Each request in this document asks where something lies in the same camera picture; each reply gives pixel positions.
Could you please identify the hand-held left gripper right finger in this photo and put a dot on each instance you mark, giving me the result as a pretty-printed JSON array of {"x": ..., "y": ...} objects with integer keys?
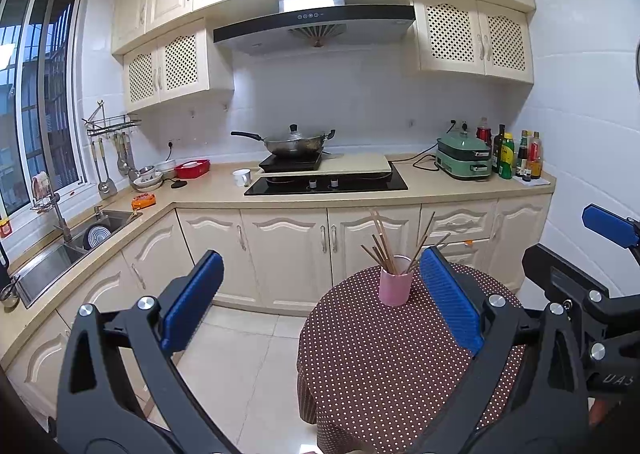
[{"x": 450, "y": 299}]

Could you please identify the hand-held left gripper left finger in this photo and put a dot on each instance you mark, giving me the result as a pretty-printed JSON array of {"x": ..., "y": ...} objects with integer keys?
[{"x": 192, "y": 304}]

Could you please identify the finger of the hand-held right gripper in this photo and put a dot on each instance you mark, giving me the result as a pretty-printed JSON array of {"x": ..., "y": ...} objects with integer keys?
[
  {"x": 540, "y": 264},
  {"x": 607, "y": 226}
]

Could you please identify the pink cylindrical cup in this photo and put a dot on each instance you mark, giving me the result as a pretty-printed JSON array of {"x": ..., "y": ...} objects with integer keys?
[{"x": 395, "y": 289}]

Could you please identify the bunch of wooden chopsticks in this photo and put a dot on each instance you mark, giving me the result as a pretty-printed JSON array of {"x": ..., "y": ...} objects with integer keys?
[{"x": 385, "y": 254}]

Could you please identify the person's right hand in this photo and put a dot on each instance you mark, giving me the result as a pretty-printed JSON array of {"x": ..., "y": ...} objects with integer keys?
[{"x": 597, "y": 414}]

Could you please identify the white paper sheet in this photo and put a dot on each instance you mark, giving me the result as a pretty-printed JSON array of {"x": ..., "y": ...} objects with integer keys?
[{"x": 539, "y": 181}]

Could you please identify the red sauce bottle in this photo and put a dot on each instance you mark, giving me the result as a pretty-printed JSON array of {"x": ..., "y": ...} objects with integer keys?
[{"x": 535, "y": 156}]

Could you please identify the brown polka dot tablecloth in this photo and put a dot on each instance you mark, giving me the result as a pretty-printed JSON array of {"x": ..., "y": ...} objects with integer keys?
[{"x": 380, "y": 374}]

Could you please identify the cream base cabinets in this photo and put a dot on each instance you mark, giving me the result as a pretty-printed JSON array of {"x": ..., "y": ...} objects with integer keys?
[{"x": 285, "y": 259}]

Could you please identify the brown sauce bottle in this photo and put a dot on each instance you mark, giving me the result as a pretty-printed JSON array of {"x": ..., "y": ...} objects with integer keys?
[{"x": 522, "y": 156}]

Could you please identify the green bottle yellow cap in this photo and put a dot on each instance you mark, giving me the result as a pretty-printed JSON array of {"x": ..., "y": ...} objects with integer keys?
[{"x": 506, "y": 159}]

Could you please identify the orange scrub pad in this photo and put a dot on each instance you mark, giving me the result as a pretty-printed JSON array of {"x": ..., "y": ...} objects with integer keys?
[{"x": 143, "y": 202}]

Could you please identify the beige kitchen countertop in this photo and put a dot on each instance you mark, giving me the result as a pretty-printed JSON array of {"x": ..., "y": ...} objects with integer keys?
[{"x": 215, "y": 191}]

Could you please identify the round metal plate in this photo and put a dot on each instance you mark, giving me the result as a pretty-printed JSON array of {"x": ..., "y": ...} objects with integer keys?
[{"x": 97, "y": 236}]

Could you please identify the dark glass bottle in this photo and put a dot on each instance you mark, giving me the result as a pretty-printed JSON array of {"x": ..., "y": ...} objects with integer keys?
[{"x": 498, "y": 154}]

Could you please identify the small black object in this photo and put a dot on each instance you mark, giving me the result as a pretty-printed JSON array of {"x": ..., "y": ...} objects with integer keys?
[{"x": 179, "y": 184}]

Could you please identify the stack of white bowls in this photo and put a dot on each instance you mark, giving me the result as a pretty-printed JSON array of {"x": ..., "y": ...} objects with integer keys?
[{"x": 147, "y": 182}]

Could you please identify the red plastic basket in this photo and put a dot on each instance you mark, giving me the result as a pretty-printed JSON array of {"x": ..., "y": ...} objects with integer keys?
[{"x": 192, "y": 171}]

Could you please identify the green electric cooker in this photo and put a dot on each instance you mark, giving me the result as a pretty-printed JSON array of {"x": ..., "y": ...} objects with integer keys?
[{"x": 462, "y": 154}]

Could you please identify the white mug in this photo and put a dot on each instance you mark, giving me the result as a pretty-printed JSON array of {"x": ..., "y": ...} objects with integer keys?
[{"x": 241, "y": 178}]

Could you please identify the black glass gas hob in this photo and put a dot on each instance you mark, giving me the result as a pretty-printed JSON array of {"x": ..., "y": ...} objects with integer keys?
[{"x": 375, "y": 185}]

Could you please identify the red label soda bottle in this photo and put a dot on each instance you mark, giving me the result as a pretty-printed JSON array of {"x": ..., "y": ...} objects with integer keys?
[{"x": 484, "y": 136}]

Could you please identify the hanging metal ladle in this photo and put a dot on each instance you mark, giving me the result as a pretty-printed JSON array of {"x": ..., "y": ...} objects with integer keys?
[{"x": 106, "y": 189}]

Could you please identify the stainless steel sink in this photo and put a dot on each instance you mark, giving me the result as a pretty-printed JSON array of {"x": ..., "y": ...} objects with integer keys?
[{"x": 50, "y": 264}]

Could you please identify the metal faucet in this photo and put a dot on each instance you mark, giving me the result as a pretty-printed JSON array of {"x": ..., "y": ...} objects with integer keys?
[{"x": 62, "y": 224}]

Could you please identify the hanging metal spoon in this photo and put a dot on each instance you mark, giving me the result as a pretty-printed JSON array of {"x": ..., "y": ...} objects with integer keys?
[{"x": 122, "y": 164}]

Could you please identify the beige board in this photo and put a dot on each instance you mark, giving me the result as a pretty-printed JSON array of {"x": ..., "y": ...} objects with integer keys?
[{"x": 357, "y": 165}]

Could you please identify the black induction cooker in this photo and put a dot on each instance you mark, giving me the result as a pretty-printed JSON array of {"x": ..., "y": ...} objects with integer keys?
[{"x": 285, "y": 165}]

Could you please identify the small metal cup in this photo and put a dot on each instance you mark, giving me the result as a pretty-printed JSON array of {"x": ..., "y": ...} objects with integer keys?
[{"x": 10, "y": 299}]

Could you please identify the metal wok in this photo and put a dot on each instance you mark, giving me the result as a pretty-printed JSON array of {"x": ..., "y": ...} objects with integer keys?
[{"x": 295, "y": 149}]

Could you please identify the metal wok lid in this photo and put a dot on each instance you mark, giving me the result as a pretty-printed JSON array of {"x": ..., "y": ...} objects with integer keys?
[{"x": 295, "y": 136}]

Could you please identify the small red object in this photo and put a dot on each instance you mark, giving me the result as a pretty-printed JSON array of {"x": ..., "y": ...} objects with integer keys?
[{"x": 5, "y": 229}]

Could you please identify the sliding window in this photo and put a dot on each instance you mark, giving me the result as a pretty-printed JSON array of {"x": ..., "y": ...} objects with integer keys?
[{"x": 50, "y": 84}]

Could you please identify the black range hood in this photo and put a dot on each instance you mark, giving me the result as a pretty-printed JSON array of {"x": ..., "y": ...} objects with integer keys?
[{"x": 315, "y": 26}]

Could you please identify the wall socket with plugs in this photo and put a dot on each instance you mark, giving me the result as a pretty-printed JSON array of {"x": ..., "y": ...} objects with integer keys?
[{"x": 452, "y": 124}]

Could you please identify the lattice door wall cabinet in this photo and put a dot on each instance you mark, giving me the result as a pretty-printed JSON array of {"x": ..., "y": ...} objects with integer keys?
[
  {"x": 180, "y": 61},
  {"x": 505, "y": 41}
]

